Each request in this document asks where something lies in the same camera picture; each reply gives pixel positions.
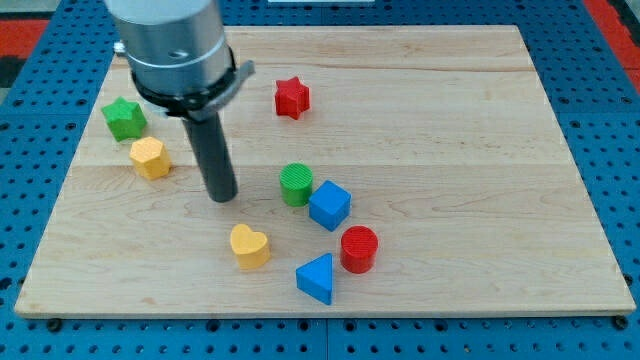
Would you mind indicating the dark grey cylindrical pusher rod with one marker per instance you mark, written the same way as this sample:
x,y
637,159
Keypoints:
x,y
209,147

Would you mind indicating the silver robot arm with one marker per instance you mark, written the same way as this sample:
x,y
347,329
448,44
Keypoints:
x,y
180,61

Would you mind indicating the yellow hexagon block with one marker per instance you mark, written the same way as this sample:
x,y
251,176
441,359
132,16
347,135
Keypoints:
x,y
150,158

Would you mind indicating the yellow heart block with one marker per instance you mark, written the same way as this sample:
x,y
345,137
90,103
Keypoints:
x,y
251,248

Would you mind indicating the green star block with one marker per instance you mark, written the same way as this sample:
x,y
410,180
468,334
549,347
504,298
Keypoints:
x,y
124,119

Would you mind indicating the red star block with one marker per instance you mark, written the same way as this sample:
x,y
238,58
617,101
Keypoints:
x,y
292,98

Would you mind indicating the green cylinder block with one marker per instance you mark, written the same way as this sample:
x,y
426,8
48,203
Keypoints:
x,y
296,182

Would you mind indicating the blue cube block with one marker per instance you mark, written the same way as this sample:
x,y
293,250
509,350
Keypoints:
x,y
329,205

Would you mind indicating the light wooden board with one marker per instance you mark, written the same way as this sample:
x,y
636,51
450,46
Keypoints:
x,y
443,135

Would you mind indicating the blue triangle block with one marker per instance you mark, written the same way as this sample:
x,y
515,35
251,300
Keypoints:
x,y
315,278

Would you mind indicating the red cylinder block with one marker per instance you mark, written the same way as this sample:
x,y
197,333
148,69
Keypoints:
x,y
358,249

